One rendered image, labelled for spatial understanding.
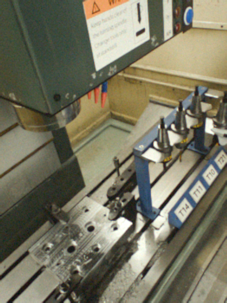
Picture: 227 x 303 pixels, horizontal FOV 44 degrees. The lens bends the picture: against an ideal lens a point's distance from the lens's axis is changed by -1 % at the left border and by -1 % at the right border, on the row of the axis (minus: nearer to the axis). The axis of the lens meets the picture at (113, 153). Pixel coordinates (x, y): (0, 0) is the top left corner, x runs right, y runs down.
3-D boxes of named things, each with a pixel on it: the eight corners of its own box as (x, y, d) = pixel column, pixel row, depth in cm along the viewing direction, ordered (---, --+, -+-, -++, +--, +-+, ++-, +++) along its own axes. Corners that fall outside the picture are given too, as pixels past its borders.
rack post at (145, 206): (161, 211, 111) (157, 154, 92) (153, 221, 108) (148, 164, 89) (140, 200, 117) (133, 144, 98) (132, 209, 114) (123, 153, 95)
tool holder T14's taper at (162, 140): (162, 137, 94) (161, 121, 90) (173, 142, 91) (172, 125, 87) (153, 144, 92) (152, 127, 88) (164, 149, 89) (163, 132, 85)
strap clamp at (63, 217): (77, 232, 109) (67, 208, 100) (71, 238, 108) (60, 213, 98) (55, 216, 117) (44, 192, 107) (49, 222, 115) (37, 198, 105)
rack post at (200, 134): (211, 149, 134) (216, 93, 115) (206, 155, 131) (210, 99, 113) (192, 142, 140) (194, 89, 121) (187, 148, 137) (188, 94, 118)
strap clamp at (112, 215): (137, 213, 112) (133, 187, 103) (116, 237, 105) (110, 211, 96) (130, 209, 114) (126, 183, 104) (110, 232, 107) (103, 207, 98)
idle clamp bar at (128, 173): (147, 169, 130) (146, 158, 126) (115, 208, 116) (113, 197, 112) (138, 165, 133) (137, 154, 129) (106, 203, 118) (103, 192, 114)
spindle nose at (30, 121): (44, 95, 77) (29, 52, 70) (94, 100, 71) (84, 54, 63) (4, 128, 67) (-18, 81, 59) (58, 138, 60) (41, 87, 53)
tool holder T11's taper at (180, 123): (180, 121, 100) (180, 104, 96) (190, 125, 97) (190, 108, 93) (171, 126, 98) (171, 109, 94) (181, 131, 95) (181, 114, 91)
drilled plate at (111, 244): (133, 231, 101) (132, 222, 98) (77, 297, 86) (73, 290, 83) (88, 204, 114) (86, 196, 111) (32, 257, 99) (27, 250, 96)
